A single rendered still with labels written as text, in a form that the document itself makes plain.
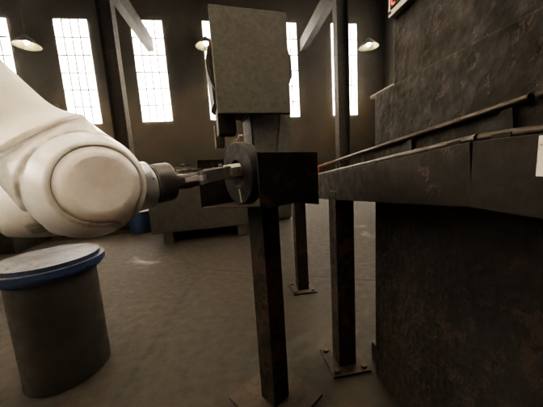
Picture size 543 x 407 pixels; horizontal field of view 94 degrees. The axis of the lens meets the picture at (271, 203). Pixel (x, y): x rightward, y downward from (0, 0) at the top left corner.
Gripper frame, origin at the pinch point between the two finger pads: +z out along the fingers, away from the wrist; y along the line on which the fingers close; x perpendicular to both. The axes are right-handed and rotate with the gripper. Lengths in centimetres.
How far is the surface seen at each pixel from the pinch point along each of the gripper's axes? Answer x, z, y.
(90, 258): -25, -28, -53
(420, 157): -0.6, 9.5, 37.3
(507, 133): 2.0, 2.8, 48.1
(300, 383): -69, 10, 3
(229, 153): 4.0, 0.9, -3.5
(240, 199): -7.2, -0.4, 0.0
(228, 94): 66, 129, -175
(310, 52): 357, 856, -595
